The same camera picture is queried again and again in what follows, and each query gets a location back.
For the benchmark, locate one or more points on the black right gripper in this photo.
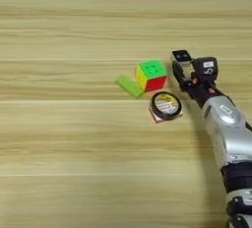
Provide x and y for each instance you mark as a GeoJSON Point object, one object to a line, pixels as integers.
{"type": "Point", "coordinates": [203, 89]}

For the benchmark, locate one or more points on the black tape roll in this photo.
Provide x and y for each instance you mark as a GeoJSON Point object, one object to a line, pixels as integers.
{"type": "Point", "coordinates": [165, 105]}

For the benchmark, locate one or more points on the green rectangular block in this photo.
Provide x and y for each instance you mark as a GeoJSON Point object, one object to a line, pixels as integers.
{"type": "Point", "coordinates": [129, 87]}

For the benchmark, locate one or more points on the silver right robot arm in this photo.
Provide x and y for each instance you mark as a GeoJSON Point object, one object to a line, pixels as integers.
{"type": "Point", "coordinates": [229, 133]}

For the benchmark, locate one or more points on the multicoloured puzzle cube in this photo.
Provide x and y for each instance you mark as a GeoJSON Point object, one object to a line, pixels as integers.
{"type": "Point", "coordinates": [151, 74]}

